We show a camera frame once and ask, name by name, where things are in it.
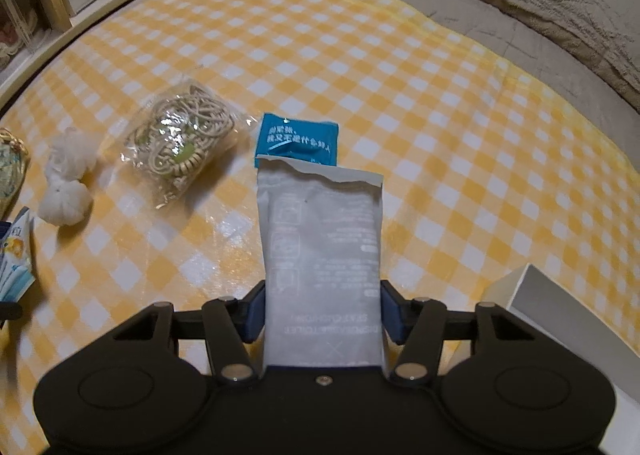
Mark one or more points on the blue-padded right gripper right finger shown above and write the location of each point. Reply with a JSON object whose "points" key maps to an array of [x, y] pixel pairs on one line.
{"points": [[395, 313]]}

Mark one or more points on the blue white patterned pouch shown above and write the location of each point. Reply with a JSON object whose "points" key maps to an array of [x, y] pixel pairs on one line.
{"points": [[14, 159]]}

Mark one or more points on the white cardboard box tray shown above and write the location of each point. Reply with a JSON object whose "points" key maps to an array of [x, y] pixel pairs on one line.
{"points": [[529, 293]]}

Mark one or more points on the yellow white checkered cloth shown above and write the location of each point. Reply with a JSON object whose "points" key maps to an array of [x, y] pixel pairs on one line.
{"points": [[485, 168]]}

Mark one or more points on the white fluffy pompom pair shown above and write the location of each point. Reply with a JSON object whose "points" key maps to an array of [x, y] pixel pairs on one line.
{"points": [[73, 154]]}

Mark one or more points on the bag of beige green cord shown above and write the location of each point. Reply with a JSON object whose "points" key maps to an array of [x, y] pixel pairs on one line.
{"points": [[179, 133]]}

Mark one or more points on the white toilet seat cover packet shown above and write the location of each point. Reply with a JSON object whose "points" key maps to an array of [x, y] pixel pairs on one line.
{"points": [[321, 240]]}

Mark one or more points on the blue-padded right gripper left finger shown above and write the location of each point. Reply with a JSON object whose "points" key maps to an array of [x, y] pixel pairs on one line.
{"points": [[254, 305]]}

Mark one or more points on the blue wet wipe packet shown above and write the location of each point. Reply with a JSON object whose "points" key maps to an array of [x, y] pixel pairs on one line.
{"points": [[313, 141]]}

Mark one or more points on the colourful tissue packet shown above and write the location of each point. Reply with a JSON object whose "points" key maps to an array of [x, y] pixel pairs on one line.
{"points": [[16, 258]]}

